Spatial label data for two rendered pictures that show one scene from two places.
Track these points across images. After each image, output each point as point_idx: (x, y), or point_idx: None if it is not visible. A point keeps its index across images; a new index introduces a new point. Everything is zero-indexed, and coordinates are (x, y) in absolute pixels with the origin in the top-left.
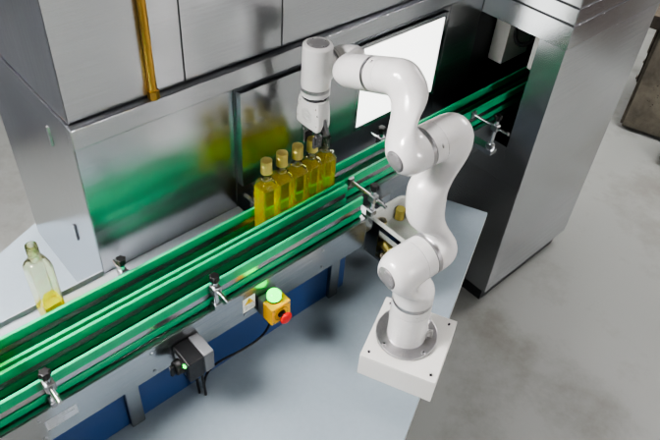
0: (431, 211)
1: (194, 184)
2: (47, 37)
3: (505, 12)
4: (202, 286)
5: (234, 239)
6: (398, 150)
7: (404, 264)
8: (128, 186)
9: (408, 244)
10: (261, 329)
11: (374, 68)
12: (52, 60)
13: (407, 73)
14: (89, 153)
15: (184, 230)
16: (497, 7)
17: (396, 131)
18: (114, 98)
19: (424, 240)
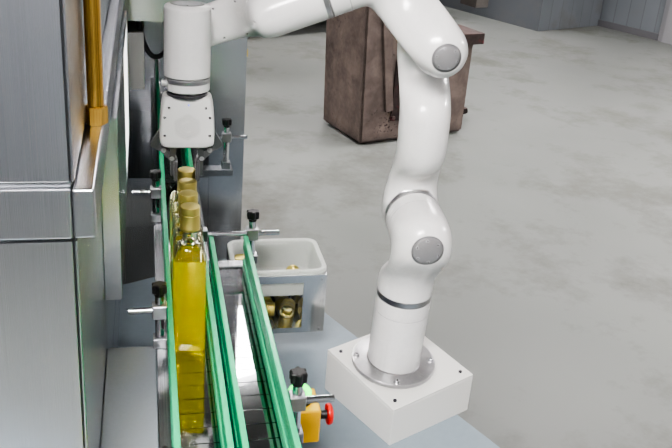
0: (448, 129)
1: (99, 310)
2: None
3: (154, 9)
4: (285, 406)
5: (216, 347)
6: (451, 39)
7: (438, 219)
8: (89, 324)
9: (411, 204)
10: None
11: None
12: (60, 28)
13: None
14: (80, 252)
15: (101, 412)
16: (140, 7)
17: (429, 22)
18: (80, 125)
19: (416, 193)
